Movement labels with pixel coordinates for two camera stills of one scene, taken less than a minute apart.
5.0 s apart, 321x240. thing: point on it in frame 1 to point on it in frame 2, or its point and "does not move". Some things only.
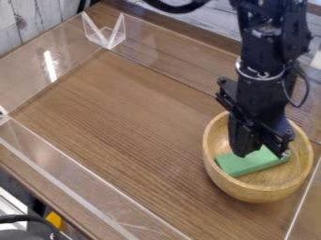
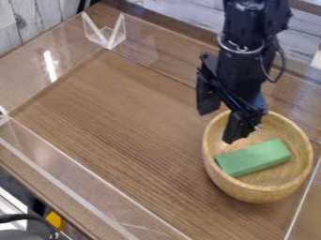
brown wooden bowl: (269, 183) does not move
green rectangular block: (240, 166) does not move
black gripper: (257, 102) to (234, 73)
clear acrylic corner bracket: (106, 37) does not move
